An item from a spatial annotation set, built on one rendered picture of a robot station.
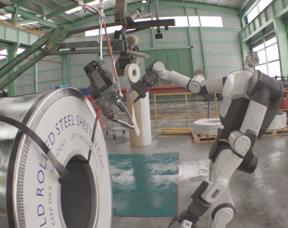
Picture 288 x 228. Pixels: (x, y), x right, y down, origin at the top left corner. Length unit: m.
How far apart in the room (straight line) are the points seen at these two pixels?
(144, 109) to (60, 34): 4.09
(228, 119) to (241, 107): 0.09
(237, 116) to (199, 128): 5.04
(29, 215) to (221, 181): 0.79
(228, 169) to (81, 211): 0.97
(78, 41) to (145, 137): 4.23
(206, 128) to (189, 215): 5.03
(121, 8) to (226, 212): 1.79
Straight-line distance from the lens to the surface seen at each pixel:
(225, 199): 1.35
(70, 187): 1.65
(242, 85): 1.13
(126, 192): 3.33
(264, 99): 1.03
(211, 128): 6.04
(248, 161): 1.28
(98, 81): 1.28
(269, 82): 1.04
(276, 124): 6.56
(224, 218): 1.35
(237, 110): 1.15
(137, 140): 6.02
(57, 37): 2.24
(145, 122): 5.98
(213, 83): 1.49
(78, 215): 1.60
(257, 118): 1.03
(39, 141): 0.91
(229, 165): 1.05
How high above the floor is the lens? 1.33
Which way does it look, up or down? 6 degrees down
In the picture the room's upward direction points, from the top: 4 degrees counter-clockwise
